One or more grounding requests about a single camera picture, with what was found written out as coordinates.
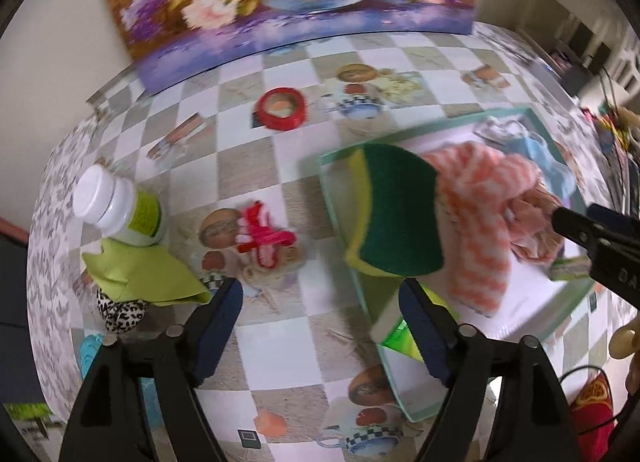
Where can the teal rimmed white tray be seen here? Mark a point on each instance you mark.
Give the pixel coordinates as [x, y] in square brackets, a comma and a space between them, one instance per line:
[520, 322]

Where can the bright green packet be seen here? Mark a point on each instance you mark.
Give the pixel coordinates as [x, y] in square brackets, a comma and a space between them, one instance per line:
[400, 339]

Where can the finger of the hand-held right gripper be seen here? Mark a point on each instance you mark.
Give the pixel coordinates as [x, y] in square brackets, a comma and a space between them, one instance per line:
[612, 217]
[575, 224]

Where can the red printed bag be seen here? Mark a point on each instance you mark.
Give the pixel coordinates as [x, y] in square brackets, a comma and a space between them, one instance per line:
[592, 409]

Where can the white bottle with green label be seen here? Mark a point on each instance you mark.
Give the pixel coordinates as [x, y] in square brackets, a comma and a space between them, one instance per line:
[120, 207]

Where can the person's right hand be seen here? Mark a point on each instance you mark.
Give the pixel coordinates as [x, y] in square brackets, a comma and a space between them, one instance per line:
[624, 342]

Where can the light blue cloth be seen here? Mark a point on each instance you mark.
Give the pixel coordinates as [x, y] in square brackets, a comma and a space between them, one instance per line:
[547, 156]

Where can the red tape roll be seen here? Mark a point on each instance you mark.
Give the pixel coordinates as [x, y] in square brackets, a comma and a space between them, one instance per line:
[281, 111]

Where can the red white hair clip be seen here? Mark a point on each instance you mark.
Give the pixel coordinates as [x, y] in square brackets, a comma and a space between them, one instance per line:
[262, 234]

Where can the leopard print cloth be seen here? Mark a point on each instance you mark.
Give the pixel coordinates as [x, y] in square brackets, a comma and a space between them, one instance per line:
[120, 314]

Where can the peach cloth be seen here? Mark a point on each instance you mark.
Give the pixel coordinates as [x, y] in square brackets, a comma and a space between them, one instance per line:
[537, 222]

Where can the teal cloth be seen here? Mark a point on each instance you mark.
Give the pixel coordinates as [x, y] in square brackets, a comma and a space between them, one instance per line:
[92, 349]

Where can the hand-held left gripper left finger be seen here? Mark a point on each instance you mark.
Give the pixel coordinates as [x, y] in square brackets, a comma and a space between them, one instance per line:
[220, 332]

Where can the orange zigzag cloth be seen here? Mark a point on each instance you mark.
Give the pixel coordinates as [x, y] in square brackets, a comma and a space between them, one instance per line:
[475, 252]

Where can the pile of colourful clutter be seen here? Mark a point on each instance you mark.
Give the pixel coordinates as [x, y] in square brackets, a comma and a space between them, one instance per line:
[617, 121]

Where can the lime green cloth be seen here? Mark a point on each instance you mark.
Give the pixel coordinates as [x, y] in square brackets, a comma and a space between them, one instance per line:
[145, 272]

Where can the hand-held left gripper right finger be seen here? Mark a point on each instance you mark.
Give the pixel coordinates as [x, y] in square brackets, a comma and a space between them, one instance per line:
[425, 337]

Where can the checkered printed tablecloth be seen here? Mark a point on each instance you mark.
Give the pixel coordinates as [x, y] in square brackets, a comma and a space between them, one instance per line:
[280, 166]

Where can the green and yellow sponge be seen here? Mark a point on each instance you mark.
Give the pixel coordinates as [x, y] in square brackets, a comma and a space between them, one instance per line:
[400, 212]

